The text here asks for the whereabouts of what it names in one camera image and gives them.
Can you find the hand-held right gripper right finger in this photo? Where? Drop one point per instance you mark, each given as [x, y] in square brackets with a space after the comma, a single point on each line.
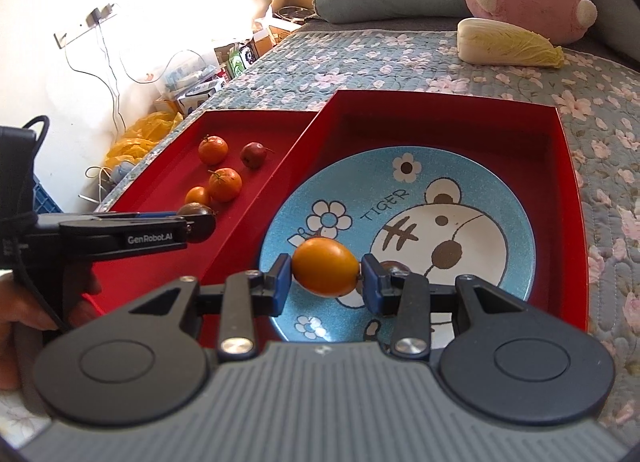
[372, 287]

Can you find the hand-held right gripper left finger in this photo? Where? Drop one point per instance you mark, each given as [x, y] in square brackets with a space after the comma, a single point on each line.
[281, 289]

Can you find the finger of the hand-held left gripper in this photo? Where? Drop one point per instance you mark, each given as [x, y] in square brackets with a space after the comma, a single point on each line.
[150, 215]

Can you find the shallow red box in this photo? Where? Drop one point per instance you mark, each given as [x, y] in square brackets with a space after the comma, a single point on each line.
[160, 177]

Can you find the smooth orange oval fruit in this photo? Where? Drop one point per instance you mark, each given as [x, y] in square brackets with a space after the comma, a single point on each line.
[325, 267]

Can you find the small yellow-orange fruit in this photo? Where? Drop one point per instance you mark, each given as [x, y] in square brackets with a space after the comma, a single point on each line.
[196, 196]

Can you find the dark purple passion fruit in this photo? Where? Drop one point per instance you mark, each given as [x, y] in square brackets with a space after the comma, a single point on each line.
[200, 229]

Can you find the tangerine with stem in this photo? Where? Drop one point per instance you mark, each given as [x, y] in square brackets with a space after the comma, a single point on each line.
[225, 185]
[213, 150]

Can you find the blue cartoon tiger plate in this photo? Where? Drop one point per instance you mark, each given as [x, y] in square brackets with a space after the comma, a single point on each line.
[340, 182]

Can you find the small red fruit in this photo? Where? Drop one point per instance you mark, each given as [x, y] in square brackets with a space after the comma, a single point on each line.
[253, 155]

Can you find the deep red box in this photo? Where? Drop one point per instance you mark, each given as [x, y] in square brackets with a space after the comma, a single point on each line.
[500, 142]

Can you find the person's left hand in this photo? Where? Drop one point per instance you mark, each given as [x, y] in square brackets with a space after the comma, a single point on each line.
[25, 337]

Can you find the yellow plastic bag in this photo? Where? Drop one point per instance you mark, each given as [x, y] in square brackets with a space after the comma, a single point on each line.
[140, 137]

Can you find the blue plastic crate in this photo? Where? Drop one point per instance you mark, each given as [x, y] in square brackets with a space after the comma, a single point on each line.
[46, 197]

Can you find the clear plastic storage box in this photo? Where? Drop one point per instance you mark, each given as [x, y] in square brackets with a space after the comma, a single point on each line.
[185, 77]

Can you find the green printed box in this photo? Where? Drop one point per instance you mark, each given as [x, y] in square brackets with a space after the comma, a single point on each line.
[240, 62]

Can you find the floral quilted bedspread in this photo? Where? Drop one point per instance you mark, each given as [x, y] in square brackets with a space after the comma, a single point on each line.
[350, 62]

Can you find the open cardboard box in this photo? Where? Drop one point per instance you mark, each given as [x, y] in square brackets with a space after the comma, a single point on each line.
[290, 7]

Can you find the napa cabbage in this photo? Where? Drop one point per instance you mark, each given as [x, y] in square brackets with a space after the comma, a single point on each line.
[500, 44]

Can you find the white wall power strip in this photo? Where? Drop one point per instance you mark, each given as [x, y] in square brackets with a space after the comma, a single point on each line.
[82, 29]

